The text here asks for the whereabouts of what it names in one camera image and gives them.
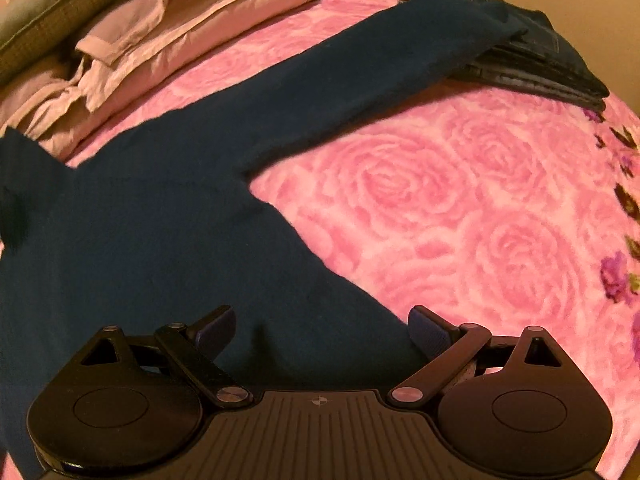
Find dark blue sweater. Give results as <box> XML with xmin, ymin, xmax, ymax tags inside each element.
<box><xmin>0</xmin><ymin>0</ymin><xmax>528</xmax><ymax>480</ymax></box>

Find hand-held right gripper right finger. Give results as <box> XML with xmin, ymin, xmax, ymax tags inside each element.
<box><xmin>387</xmin><ymin>305</ymin><xmax>569</xmax><ymax>407</ymax></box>

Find pink floral fleece blanket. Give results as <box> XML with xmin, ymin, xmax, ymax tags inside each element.
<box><xmin>65</xmin><ymin>0</ymin><xmax>640</xmax><ymax>480</ymax></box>

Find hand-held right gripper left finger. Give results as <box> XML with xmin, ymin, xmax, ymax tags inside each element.
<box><xmin>79</xmin><ymin>305</ymin><xmax>253</xmax><ymax>409</ymax></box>

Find crumpled light pink sheet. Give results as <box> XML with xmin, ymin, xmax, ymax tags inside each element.
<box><xmin>0</xmin><ymin>0</ymin><xmax>401</xmax><ymax>153</ymax></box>

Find folded dark denim jeans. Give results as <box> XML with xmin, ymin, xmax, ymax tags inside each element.
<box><xmin>400</xmin><ymin>0</ymin><xmax>611</xmax><ymax>111</ymax></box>

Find green ribbed pillow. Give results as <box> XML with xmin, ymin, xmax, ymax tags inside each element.
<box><xmin>0</xmin><ymin>0</ymin><xmax>151</xmax><ymax>86</ymax></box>

